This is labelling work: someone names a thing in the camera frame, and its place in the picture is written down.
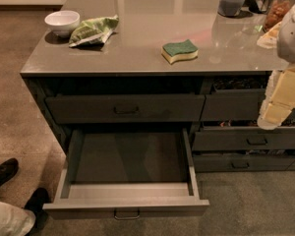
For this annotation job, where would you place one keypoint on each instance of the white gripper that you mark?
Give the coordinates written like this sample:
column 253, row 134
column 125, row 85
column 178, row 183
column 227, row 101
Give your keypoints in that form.
column 292, row 36

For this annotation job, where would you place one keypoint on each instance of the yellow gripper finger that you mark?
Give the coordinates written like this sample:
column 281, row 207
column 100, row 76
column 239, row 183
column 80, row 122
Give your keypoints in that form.
column 271, row 115

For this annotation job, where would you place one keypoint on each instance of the green jalapeno chip bag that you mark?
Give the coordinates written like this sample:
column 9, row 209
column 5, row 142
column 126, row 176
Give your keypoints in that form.
column 93, row 31

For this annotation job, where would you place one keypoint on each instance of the top right grey drawer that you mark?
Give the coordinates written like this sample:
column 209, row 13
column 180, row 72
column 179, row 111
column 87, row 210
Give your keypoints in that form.
column 234, row 98

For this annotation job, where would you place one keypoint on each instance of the middle right grey drawer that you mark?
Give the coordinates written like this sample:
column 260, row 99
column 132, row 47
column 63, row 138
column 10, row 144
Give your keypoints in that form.
column 240, row 136

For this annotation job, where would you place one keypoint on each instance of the bottom right grey drawer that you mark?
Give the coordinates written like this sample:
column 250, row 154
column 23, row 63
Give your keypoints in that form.
column 238, row 162

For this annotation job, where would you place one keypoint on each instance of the top left grey drawer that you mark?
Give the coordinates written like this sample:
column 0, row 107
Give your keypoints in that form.
column 84, row 109

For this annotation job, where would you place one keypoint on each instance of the open middle grey drawer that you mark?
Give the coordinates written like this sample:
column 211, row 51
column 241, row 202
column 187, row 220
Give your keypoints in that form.
column 126, row 176

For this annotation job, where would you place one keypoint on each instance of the glass jar with snacks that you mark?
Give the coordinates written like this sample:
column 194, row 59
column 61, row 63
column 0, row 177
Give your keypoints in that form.
column 277, row 11

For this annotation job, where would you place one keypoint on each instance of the green and yellow sponge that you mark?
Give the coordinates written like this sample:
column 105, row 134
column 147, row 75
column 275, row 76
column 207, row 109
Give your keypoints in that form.
column 179, row 51

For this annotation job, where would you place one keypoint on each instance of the grey kitchen counter cabinet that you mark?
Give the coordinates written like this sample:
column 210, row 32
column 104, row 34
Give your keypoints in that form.
column 130, row 62

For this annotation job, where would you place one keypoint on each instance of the white ceramic bowl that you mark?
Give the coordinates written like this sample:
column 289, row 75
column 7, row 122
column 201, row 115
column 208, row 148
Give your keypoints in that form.
column 63, row 23

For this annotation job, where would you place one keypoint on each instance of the lower black shoe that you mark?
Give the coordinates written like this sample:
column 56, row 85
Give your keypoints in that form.
column 35, row 203

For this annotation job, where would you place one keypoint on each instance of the black shoe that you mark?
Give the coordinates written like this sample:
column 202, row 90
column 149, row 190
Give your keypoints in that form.
column 8, row 169
column 35, row 203

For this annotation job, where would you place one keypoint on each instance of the upper black shoe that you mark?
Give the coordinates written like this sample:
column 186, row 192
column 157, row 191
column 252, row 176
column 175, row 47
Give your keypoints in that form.
column 8, row 169

